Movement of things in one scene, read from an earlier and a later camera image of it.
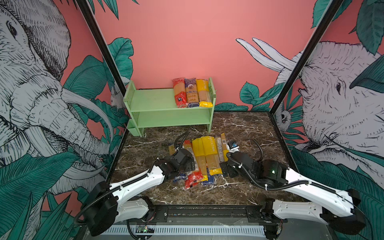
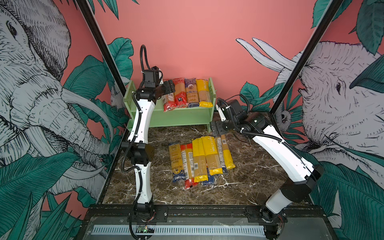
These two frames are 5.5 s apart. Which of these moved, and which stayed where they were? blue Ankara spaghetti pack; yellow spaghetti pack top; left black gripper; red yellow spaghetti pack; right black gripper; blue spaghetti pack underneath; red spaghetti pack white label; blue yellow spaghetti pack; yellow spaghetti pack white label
Moved: left black gripper; red spaghetti pack white label; right black gripper
Stayed: yellow spaghetti pack top; blue Ankara spaghetti pack; yellow spaghetti pack white label; red yellow spaghetti pack; blue yellow spaghetti pack; blue spaghetti pack underneath
